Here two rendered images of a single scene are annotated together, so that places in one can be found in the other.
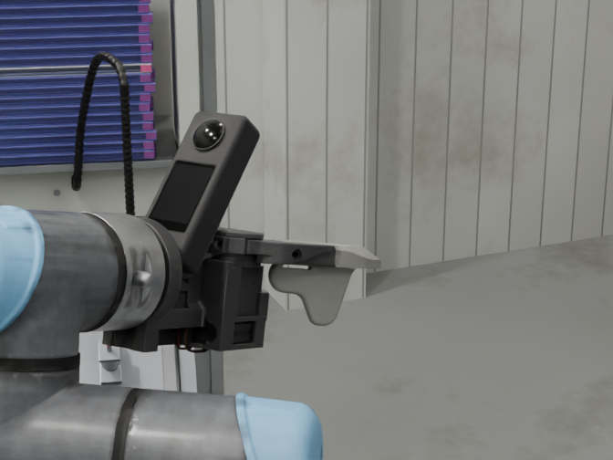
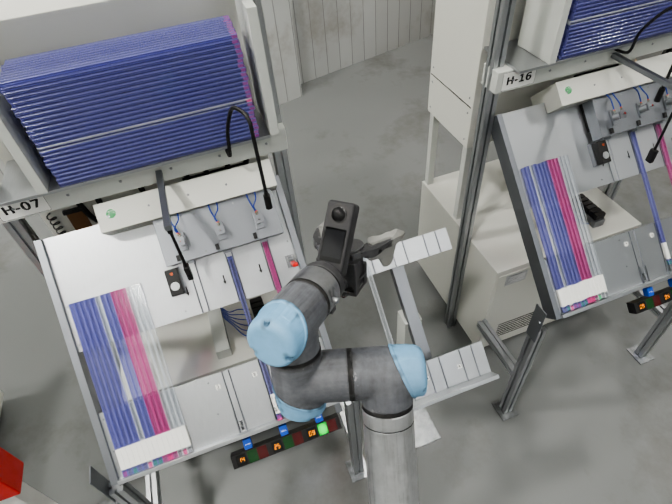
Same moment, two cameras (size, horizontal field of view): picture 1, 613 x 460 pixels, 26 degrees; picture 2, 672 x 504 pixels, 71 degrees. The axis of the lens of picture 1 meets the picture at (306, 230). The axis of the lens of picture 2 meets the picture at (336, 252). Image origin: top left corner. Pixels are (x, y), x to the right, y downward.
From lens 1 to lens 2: 0.43 m
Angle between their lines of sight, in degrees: 26
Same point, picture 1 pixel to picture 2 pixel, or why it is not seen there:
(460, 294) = (338, 88)
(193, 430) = (380, 375)
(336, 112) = (279, 20)
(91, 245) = (317, 303)
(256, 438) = (406, 374)
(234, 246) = (356, 256)
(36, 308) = (307, 343)
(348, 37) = not seen: outside the picture
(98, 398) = (336, 365)
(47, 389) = (315, 367)
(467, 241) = (336, 63)
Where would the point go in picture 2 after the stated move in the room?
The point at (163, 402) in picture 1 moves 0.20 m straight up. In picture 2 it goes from (363, 363) to (358, 266)
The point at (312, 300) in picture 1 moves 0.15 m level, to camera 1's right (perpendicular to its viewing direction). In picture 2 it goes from (383, 259) to (465, 242)
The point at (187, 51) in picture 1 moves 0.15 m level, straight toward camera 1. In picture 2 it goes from (266, 90) to (279, 120)
